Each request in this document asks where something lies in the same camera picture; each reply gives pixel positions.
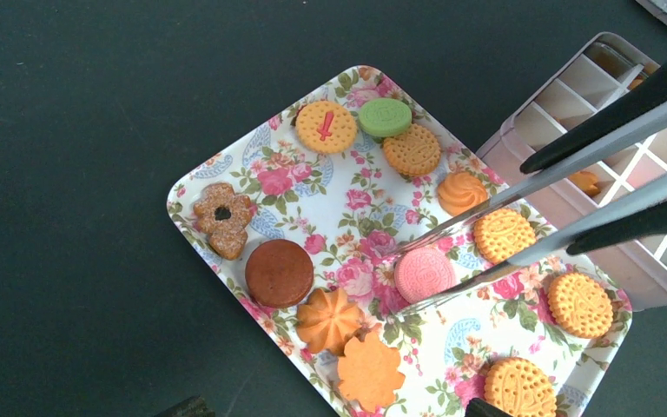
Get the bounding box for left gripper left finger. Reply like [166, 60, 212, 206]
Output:
[155, 396, 215, 417]

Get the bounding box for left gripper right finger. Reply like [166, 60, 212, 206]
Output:
[465, 398, 512, 417]

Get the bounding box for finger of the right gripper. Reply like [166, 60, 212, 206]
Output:
[520, 62, 667, 175]
[566, 201, 667, 255]

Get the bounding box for metal tongs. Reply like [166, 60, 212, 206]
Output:
[385, 80, 667, 314]

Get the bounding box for pink divided cookie tin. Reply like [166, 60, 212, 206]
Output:
[478, 32, 667, 311]

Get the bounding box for floral cookie tray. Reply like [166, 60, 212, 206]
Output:
[166, 64, 634, 417]

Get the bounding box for pink sandwich cookie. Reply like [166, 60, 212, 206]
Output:
[394, 247, 458, 303]

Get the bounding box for orange ridged swirl cookie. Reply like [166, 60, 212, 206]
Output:
[296, 288, 363, 356]

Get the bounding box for dark brown round cookie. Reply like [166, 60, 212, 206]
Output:
[245, 239, 314, 308]

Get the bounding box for brown flower cookie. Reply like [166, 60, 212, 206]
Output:
[193, 182, 253, 260]

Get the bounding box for green macaron cookie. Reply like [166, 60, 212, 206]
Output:
[358, 97, 413, 137]

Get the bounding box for yellow cracker with red mark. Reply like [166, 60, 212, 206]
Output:
[295, 101, 358, 154]

